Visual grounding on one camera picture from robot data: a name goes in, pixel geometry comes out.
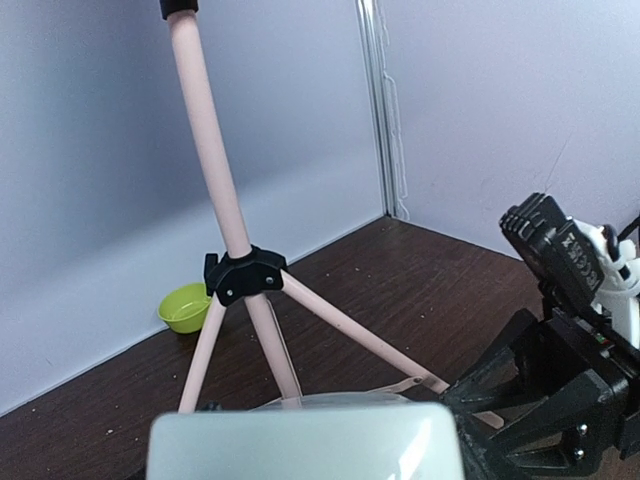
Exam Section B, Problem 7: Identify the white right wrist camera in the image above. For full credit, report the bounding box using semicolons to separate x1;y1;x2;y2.
499;193;639;349

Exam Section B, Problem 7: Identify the yellow-green bowl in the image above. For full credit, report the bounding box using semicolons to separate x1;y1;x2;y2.
157;282;211;334

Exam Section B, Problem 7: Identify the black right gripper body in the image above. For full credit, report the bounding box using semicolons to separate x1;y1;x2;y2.
499;309;639;477

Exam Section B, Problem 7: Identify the white metronome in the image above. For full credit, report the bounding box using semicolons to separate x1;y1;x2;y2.
145;392;466;480

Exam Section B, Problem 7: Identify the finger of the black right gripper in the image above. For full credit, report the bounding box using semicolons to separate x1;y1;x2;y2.
441;308;630;473

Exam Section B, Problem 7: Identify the pink music stand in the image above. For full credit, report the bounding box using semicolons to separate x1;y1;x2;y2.
160;1;449;413

